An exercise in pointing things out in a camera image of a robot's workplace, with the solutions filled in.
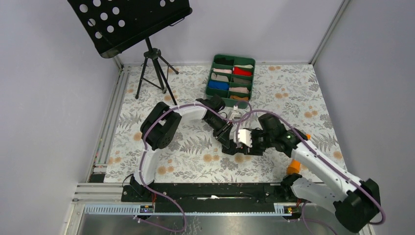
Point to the orange rolled cloth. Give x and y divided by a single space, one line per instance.
235 97

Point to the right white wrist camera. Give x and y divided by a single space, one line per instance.
243 137

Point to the orange carrot toy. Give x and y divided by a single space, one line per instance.
293 167

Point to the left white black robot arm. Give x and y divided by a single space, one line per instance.
161 125

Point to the grey rolled cloth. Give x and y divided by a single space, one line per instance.
241 81

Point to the white rolled cloth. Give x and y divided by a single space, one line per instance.
244 66

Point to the red rolled cloth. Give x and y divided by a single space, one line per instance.
241 71

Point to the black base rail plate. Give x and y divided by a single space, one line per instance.
210 198

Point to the light pink rolled cloth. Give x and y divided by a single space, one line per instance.
242 90

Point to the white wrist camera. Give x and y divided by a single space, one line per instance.
243 137
235 114

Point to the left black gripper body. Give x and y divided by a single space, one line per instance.
220 127

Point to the aluminium frame rails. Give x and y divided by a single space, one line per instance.
137 210

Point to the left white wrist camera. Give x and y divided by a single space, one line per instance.
235 114

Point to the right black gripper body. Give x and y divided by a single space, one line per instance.
261 141

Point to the black striped underwear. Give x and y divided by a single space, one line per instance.
240 148

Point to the black rolled cloth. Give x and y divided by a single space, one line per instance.
224 61

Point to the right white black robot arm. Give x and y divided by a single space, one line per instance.
353 201

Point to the floral patterned table mat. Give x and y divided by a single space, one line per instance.
194 155

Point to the beige rolled cloth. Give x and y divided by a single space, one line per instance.
218 77

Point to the black perforated music stand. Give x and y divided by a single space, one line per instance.
116 25

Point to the green divided organizer tray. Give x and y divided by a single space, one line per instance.
225 95

